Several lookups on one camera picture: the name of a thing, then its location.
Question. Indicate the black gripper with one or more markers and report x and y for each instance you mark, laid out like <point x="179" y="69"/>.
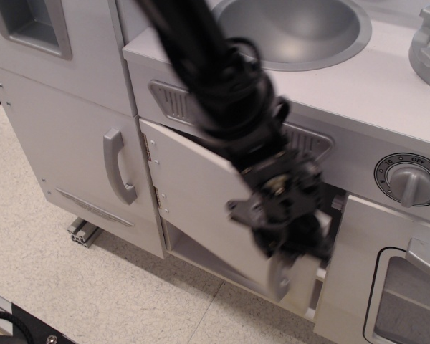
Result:
<point x="284" y="226"/>

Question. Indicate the grey cabinet door handle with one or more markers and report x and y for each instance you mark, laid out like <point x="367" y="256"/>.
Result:
<point x="283" y="269"/>

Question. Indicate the white cabinet door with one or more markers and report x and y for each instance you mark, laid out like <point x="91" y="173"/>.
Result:
<point x="195" y="185"/>

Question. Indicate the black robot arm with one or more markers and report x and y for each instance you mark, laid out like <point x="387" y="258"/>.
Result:
<point x="240" y="112"/>

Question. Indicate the white oven door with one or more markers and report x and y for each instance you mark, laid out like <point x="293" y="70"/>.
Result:
<point x="398" y="308"/>

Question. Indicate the grey timer knob dial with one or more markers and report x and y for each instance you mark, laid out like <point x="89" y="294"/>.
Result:
<point x="405" y="178"/>

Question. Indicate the brass door hinge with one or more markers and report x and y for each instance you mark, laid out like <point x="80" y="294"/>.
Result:
<point x="155" y="188"/>

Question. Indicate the grey vent grille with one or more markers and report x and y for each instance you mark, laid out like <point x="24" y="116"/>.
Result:
<point x="181" y="109"/>

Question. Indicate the silver sink bowl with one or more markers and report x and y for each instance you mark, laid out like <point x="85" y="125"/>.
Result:
<point x="294" y="36"/>

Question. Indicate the white toy kitchen unit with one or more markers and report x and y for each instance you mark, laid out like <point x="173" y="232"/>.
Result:
<point x="372" y="105"/>

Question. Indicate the grey fridge emblem badge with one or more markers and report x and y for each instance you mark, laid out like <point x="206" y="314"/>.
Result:
<point x="95" y="209"/>

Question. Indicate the white fridge door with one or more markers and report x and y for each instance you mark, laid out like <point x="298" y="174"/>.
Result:
<point x="61" y="136"/>

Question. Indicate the grey recessed dispenser panel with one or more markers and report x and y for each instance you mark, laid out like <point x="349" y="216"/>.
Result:
<point x="39" y="25"/>

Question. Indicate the grey oven door handle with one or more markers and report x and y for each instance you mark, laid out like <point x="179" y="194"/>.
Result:
<point x="418" y="254"/>

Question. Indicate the grey fridge door handle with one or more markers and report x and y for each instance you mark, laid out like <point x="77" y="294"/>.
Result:
<point x="112" y="145"/>

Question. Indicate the aluminium extrusion rail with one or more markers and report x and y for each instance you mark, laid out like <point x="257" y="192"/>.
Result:
<point x="83" y="232"/>

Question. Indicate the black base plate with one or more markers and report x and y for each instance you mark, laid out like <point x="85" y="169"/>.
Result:
<point x="39" y="330"/>

